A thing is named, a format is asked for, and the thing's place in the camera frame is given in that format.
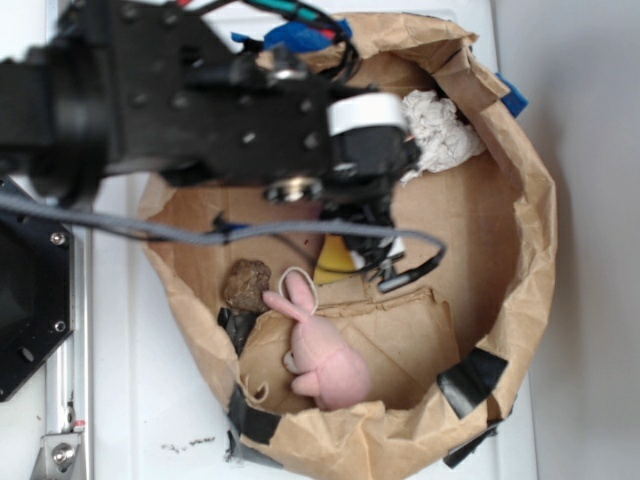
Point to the black tape lower left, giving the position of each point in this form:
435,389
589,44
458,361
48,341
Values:
259,426

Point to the pink plush bunny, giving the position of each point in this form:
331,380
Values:
325,368

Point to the black tape inside bag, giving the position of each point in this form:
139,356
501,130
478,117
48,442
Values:
238,326

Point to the blue tape strip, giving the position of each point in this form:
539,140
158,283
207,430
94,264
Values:
295,36
514,100

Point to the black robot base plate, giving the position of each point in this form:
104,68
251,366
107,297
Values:
36,280

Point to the brown paper bag tray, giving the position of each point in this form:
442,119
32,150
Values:
493,290

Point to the aluminium rail frame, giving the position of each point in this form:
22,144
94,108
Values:
68,390

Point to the blue tape top strip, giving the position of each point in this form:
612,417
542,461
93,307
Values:
295,36

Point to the crumpled white paper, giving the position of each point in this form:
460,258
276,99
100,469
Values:
445,141

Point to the metal corner bracket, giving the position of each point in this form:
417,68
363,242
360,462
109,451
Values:
60,457

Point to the black tape lower right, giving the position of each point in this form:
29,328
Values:
471,381

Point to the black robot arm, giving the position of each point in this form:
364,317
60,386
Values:
127,87

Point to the blue tape right strip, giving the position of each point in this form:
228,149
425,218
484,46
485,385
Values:
514,100

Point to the yellow sponge piece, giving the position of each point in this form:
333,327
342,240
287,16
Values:
334,262

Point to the brown rock lump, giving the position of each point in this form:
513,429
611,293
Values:
245,284

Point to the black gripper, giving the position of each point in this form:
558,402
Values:
368,135

